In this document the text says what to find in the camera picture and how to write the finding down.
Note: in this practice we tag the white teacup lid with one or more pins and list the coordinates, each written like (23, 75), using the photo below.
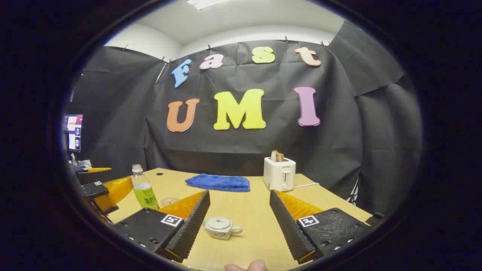
(218, 223)

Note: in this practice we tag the black backdrop cloth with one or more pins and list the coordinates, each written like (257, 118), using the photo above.
(233, 150)

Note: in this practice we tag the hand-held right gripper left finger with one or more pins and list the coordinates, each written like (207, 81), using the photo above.
(192, 226)

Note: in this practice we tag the white ceramic teacup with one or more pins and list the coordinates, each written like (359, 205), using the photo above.
(222, 234)

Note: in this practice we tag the toasted bread slice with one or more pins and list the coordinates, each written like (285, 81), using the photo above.
(278, 156)

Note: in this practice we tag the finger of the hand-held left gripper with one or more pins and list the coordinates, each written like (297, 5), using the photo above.
(113, 192)
(96, 175)

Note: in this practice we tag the blue folded towel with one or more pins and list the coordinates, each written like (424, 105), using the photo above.
(218, 182)

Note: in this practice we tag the white toaster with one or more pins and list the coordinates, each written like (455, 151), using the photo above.
(278, 175)

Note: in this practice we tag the round cork coaster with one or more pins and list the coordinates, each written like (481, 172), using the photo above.
(169, 201)

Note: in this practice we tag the computer monitor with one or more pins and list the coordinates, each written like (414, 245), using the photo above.
(75, 133)

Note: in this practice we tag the green label water bottle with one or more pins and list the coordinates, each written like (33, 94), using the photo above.
(146, 195)

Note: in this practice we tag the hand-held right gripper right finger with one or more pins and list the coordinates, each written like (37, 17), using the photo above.
(288, 226)

